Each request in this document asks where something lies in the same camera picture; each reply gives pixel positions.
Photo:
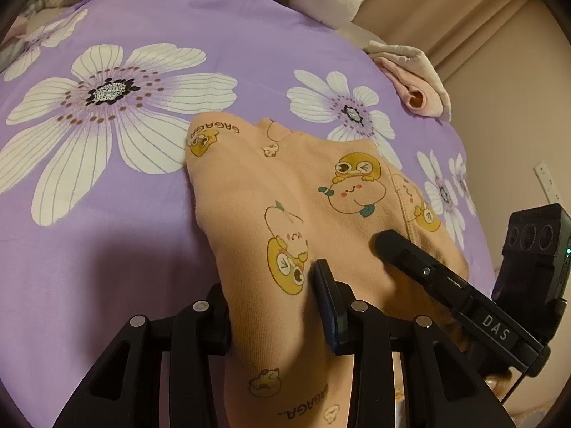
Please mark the person's right hand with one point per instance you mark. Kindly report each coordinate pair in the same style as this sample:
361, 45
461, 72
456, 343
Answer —
490, 376

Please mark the orange cartoon print shirt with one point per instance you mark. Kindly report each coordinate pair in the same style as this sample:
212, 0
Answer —
267, 196

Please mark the cream folded cloth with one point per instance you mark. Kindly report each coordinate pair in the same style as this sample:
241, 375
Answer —
401, 51

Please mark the white wall outlet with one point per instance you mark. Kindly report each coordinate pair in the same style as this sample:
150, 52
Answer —
548, 183

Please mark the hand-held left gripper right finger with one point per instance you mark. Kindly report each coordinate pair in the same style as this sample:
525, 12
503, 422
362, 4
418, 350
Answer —
323, 303

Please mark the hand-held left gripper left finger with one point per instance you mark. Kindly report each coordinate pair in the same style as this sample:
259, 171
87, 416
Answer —
196, 334

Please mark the pink folded garment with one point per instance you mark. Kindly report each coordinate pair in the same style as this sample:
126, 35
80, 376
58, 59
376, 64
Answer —
415, 93

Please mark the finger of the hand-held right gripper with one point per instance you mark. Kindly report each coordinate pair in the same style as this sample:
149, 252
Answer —
415, 263

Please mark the beige curtain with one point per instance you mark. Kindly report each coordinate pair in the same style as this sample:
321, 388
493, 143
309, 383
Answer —
446, 18

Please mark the purple floral bed sheet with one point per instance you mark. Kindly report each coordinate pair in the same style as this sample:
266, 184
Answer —
134, 232

